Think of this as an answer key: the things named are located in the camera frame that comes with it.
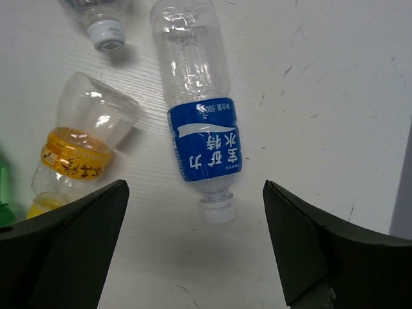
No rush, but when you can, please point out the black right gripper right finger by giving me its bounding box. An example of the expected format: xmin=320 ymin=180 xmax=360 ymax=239
xmin=263 ymin=181 xmax=411 ymax=308

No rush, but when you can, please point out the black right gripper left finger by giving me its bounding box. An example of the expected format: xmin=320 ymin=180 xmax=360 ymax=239
xmin=1 ymin=180 xmax=129 ymax=308

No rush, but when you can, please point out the green plastic bottle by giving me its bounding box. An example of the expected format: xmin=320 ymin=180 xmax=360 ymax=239
xmin=1 ymin=151 xmax=15 ymax=227

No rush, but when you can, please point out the yellow label clear bottle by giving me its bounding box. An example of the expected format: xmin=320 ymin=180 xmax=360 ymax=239
xmin=27 ymin=72 xmax=138 ymax=219

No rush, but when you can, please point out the white cap clear bottle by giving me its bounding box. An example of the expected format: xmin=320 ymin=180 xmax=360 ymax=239
xmin=59 ymin=0 xmax=131 ymax=53

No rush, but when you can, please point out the blue label clear bottle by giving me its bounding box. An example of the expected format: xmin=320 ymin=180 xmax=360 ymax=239
xmin=150 ymin=1 xmax=243 ymax=224

